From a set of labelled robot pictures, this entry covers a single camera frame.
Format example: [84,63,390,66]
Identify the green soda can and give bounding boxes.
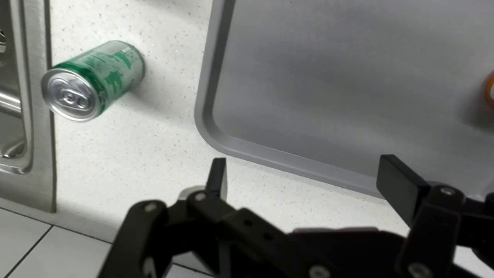
[41,40,145,122]

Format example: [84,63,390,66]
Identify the grey plastic tray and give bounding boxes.
[194,0,494,197]

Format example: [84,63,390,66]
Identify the stainless steel double sink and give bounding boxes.
[0,0,55,213]

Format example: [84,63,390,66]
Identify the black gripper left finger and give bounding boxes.
[97,156,290,278]

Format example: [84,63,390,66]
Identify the orange soda can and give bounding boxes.
[481,71,494,109]

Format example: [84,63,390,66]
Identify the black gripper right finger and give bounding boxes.
[376,154,494,278]

